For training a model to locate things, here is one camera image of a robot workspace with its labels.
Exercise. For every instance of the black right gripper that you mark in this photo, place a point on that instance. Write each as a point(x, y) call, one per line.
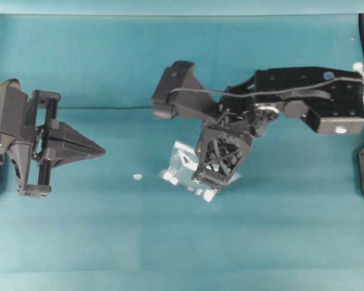
point(225, 142)

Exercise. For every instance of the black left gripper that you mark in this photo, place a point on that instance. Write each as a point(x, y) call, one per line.
point(50, 143)

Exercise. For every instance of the silver zip bag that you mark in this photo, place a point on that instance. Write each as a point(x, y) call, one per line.
point(183, 164)

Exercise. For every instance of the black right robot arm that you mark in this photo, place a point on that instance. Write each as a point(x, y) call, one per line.
point(328, 101)

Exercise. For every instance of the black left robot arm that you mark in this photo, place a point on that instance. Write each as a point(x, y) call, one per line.
point(13, 106)

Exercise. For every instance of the small white tape piece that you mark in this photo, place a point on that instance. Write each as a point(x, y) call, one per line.
point(137, 177)

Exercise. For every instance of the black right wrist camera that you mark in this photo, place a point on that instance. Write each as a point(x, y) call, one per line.
point(178, 94)

